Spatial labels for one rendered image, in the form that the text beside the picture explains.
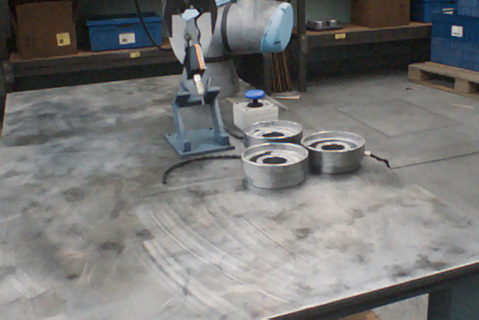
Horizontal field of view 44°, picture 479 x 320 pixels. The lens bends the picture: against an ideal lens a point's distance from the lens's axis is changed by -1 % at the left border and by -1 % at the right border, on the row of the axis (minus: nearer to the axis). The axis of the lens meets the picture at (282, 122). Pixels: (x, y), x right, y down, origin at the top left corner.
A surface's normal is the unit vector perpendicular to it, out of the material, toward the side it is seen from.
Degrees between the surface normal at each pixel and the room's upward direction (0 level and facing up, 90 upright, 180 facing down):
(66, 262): 0
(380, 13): 91
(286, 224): 0
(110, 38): 90
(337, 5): 90
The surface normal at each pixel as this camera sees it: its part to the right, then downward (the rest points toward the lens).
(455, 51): -0.86, 0.16
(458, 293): 0.38, 0.25
